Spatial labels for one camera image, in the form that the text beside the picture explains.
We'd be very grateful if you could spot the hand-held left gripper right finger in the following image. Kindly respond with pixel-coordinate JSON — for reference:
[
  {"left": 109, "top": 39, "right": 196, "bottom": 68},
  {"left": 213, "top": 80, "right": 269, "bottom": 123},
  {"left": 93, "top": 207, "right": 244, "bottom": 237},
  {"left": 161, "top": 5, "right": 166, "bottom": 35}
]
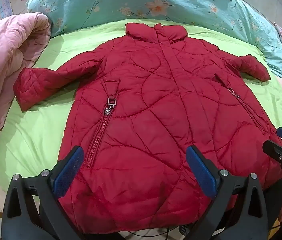
[{"left": 186, "top": 144, "right": 278, "bottom": 240}]

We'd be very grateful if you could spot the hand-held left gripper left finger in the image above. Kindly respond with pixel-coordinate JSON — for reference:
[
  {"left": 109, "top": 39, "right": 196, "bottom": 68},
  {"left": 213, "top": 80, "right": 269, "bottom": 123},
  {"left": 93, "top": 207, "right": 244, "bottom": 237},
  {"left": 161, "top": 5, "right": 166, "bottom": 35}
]
[{"left": 2, "top": 145, "right": 85, "bottom": 240}]

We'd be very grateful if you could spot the red quilted jacket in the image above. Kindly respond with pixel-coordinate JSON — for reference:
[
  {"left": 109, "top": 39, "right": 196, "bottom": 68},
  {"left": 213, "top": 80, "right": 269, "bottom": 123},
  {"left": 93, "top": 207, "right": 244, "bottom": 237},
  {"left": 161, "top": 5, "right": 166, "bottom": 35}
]
[{"left": 13, "top": 22, "right": 282, "bottom": 227}]

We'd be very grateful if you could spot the green bed sheet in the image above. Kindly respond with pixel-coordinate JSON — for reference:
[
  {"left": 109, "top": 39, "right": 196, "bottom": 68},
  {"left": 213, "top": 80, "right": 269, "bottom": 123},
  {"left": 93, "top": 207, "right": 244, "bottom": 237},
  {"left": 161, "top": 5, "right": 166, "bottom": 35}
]
[{"left": 0, "top": 17, "right": 282, "bottom": 188}]

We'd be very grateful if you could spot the pink quilt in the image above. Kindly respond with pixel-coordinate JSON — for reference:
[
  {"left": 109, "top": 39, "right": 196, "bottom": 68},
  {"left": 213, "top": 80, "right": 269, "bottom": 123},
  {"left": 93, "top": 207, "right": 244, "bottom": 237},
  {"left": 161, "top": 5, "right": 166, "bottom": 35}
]
[{"left": 0, "top": 12, "right": 52, "bottom": 170}]

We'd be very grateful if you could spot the teal floral quilt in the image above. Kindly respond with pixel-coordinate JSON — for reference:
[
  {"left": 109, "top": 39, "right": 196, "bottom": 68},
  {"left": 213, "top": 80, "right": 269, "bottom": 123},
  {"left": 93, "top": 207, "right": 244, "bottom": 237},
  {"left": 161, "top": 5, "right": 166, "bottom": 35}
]
[{"left": 26, "top": 0, "right": 282, "bottom": 80}]

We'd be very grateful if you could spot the black cable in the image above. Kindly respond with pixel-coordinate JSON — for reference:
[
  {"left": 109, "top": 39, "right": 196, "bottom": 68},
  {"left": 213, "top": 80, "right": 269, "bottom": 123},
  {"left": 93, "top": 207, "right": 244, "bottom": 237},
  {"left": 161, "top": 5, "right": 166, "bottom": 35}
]
[{"left": 128, "top": 226, "right": 181, "bottom": 240}]

